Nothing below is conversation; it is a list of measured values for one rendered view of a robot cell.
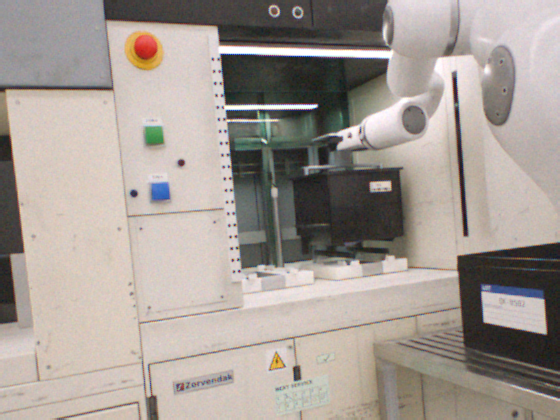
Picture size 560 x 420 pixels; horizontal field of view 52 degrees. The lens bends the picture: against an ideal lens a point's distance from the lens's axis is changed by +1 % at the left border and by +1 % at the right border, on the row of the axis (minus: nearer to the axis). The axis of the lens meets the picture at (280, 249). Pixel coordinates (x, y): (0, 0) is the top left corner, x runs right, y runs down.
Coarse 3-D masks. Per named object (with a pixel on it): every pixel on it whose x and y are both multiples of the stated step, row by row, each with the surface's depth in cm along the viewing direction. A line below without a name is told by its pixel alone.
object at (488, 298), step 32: (480, 256) 101; (512, 256) 111; (544, 256) 114; (480, 288) 101; (512, 288) 94; (544, 288) 88; (480, 320) 102; (512, 320) 94; (544, 320) 88; (512, 352) 95; (544, 352) 89
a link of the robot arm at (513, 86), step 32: (512, 32) 46; (544, 32) 43; (512, 64) 45; (544, 64) 43; (512, 96) 45; (544, 96) 43; (512, 128) 47; (544, 128) 44; (544, 160) 46; (544, 192) 51
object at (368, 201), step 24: (312, 168) 145; (336, 168) 150; (384, 168) 143; (312, 192) 145; (336, 192) 138; (360, 192) 141; (384, 192) 143; (312, 216) 146; (336, 216) 138; (360, 216) 141; (384, 216) 143; (312, 240) 153; (336, 240) 138; (360, 240) 141; (384, 240) 148
